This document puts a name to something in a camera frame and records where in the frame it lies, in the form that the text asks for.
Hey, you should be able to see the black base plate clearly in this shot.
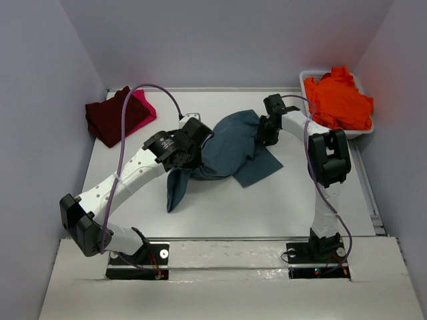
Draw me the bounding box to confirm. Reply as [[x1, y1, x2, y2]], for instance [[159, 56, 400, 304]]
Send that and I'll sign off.
[[281, 242, 351, 279], [105, 241, 170, 281]]

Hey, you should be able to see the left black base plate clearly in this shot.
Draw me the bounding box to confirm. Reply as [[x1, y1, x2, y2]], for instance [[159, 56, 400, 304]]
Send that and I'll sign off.
[[105, 241, 170, 281]]

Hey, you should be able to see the teal blue t shirt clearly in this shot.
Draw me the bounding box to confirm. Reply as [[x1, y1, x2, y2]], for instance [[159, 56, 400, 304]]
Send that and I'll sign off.
[[166, 110, 283, 213]]

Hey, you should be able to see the pink folded t shirt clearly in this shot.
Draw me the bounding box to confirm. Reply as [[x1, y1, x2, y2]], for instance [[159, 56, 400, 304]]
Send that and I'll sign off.
[[125, 89, 157, 137]]

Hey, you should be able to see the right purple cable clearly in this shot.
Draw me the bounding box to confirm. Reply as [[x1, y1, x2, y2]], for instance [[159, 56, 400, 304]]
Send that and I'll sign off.
[[282, 95, 353, 273]]

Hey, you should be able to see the orange t shirt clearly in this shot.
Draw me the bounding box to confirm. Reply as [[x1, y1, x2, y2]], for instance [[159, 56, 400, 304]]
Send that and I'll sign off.
[[303, 66, 374, 131]]

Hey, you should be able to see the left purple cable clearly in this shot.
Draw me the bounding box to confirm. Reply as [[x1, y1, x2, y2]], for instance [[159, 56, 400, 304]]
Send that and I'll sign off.
[[99, 83, 183, 256]]

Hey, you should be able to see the white plastic basket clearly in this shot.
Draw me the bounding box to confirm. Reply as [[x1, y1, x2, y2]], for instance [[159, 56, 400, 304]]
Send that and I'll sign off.
[[299, 69, 376, 140]]

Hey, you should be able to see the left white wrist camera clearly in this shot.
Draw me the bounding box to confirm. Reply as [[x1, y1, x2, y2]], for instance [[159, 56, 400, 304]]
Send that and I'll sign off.
[[178, 113, 201, 129]]

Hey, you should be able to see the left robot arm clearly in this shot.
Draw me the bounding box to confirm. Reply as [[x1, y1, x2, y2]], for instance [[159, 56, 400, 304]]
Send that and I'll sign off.
[[59, 117, 214, 263]]

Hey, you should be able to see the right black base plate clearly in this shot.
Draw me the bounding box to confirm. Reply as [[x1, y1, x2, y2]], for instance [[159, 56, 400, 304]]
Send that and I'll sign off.
[[281, 242, 351, 279]]

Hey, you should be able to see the dark red folded t shirt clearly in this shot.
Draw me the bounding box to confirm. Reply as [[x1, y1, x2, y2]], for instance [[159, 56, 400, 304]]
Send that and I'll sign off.
[[85, 86, 130, 148]]

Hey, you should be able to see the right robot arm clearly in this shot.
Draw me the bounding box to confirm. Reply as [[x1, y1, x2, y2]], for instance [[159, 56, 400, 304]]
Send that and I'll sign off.
[[257, 94, 352, 265]]

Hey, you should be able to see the purple cable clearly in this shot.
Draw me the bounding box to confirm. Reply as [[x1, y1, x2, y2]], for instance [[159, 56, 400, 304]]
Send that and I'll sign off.
[[99, 83, 183, 256], [282, 95, 353, 273]]

